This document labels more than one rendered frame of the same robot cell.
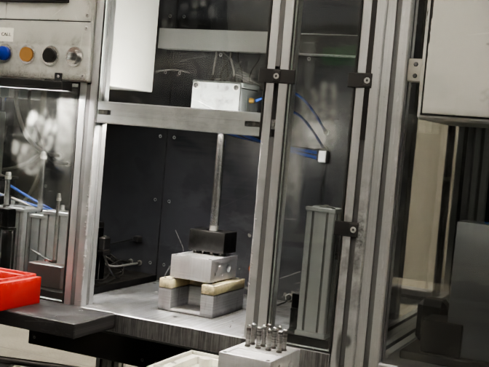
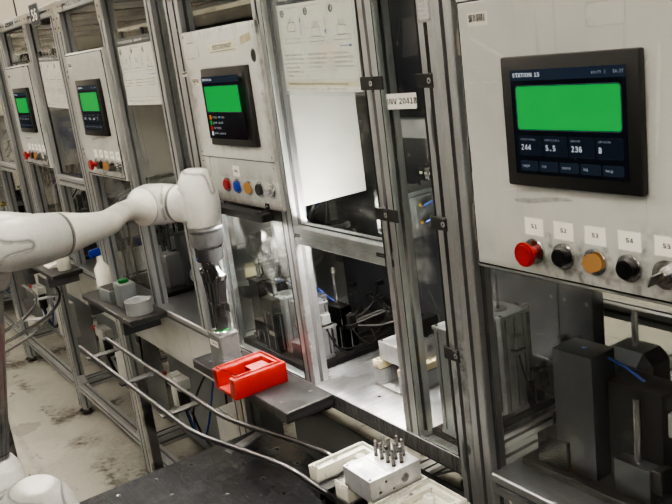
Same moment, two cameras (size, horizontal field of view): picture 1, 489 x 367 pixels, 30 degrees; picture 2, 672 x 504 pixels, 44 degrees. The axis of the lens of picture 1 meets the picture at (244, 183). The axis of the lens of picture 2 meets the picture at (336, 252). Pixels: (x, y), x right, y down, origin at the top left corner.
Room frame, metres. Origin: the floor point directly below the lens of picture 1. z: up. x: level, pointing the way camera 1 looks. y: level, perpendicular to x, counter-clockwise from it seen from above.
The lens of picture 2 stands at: (0.26, -0.83, 1.77)
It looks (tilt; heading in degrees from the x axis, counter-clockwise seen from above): 15 degrees down; 33
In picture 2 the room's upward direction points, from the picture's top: 8 degrees counter-clockwise
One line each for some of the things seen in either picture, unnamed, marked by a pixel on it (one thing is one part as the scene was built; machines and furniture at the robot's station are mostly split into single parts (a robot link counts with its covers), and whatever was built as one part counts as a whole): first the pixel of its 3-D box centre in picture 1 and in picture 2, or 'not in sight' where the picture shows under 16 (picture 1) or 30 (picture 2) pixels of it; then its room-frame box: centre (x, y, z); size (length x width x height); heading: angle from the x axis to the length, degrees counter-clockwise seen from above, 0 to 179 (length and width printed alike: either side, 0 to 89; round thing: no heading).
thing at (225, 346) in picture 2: not in sight; (228, 348); (1.89, 0.61, 0.97); 0.08 x 0.08 x 0.12; 65
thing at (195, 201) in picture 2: not in sight; (195, 196); (1.89, 0.63, 1.41); 0.13 x 0.11 x 0.16; 90
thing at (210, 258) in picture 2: not in sight; (210, 262); (1.89, 0.62, 1.22); 0.08 x 0.07 x 0.09; 65
